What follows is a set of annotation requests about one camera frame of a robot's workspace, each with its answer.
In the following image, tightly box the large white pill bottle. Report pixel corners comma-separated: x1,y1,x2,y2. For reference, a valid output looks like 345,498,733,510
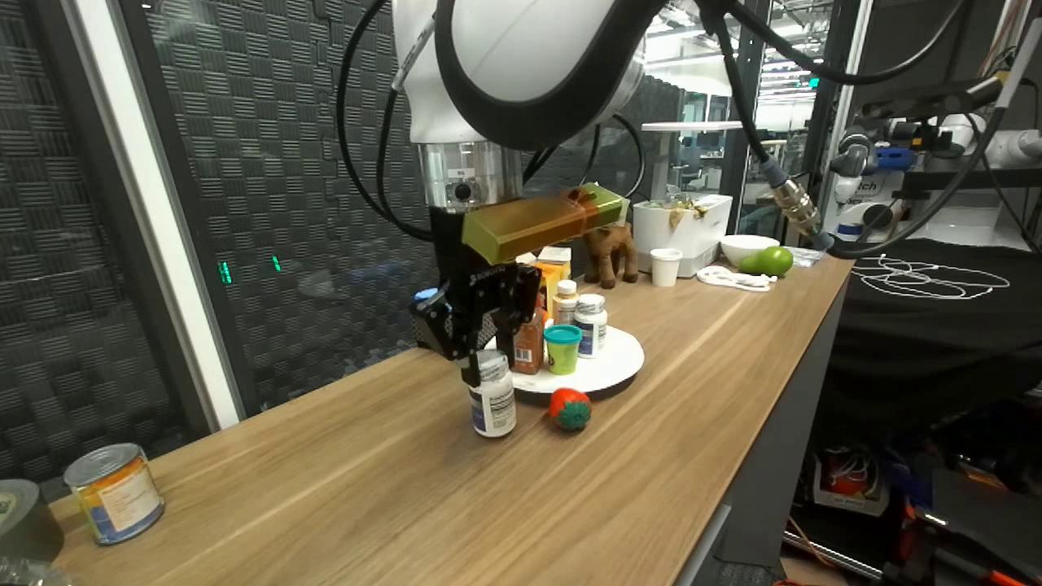
466,350,521,443

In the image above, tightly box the white cable coil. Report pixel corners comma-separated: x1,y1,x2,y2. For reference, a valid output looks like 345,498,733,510
855,251,1011,303

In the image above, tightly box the white foam cup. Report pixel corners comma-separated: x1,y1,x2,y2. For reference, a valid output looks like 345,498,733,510
647,244,685,289

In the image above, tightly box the white bowl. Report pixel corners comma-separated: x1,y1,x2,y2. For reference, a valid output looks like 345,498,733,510
717,231,781,274

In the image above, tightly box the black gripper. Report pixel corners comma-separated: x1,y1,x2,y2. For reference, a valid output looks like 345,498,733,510
416,205,548,360

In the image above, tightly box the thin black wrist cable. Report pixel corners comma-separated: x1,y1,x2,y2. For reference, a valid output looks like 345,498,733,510
335,0,441,244

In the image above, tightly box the brown moose plush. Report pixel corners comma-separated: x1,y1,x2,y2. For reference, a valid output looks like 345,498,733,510
582,223,642,289

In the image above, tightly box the white paper plate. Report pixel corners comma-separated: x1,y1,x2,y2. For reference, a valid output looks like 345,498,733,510
504,321,647,396

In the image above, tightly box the green fruit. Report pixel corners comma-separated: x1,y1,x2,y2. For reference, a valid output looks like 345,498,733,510
746,244,797,279

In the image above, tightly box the small white pill bottle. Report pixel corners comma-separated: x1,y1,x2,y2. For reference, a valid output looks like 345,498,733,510
571,293,611,359

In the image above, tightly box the dark tape roll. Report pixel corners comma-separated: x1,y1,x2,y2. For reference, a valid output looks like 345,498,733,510
0,478,66,566

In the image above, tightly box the white blue machine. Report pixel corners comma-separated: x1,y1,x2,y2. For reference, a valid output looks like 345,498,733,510
818,106,1042,246

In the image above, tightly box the grey box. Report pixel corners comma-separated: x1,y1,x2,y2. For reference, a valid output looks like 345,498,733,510
406,306,451,359

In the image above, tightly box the thick cable metal connector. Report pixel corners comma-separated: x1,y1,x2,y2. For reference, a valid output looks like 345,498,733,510
700,0,1015,260

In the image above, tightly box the white cord bundle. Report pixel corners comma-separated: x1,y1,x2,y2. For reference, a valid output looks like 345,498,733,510
693,263,777,293

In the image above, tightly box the brown green wrist camera mount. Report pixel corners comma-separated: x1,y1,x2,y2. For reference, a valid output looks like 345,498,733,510
460,181,631,266

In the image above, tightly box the black cloth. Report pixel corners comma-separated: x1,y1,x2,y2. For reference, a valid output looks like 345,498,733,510
833,238,1042,383

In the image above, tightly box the spice jar orange lid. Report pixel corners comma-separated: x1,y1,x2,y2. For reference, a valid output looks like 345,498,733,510
508,303,548,379

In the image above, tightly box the tin can with label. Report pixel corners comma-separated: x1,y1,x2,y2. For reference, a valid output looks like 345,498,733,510
57,443,166,549

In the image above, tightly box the orange green ball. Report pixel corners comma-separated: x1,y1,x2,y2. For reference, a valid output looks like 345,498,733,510
543,383,597,436

